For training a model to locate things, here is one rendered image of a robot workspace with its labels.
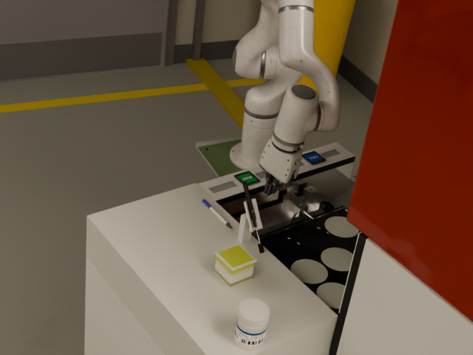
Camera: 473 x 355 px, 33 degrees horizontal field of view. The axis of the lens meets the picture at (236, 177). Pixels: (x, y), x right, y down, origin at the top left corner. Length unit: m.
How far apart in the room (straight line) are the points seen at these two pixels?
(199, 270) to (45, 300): 1.42
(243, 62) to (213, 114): 2.18
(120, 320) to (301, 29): 0.89
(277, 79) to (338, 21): 2.16
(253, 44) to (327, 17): 2.20
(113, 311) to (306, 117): 0.74
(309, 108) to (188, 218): 0.48
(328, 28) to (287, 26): 2.64
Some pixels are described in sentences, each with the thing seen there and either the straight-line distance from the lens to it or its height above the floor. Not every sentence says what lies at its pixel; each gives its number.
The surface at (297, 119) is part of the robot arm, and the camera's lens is 1.99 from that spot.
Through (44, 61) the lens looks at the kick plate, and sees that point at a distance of 4.88.
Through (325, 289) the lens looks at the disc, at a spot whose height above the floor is 0.90.
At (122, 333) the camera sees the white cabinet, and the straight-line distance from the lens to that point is 2.22.
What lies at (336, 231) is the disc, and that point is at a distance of 2.36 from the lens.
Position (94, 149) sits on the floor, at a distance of 4.26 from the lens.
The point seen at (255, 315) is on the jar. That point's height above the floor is 1.06.
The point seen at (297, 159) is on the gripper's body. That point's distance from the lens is 2.09.
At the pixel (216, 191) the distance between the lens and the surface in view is 2.33.
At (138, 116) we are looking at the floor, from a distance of 4.58.
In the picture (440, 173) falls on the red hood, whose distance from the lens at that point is 1.61.
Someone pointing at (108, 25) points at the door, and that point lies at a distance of 4.89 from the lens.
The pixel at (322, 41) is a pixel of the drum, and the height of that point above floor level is 0.44.
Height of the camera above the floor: 2.28
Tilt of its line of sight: 33 degrees down
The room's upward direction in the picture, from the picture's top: 8 degrees clockwise
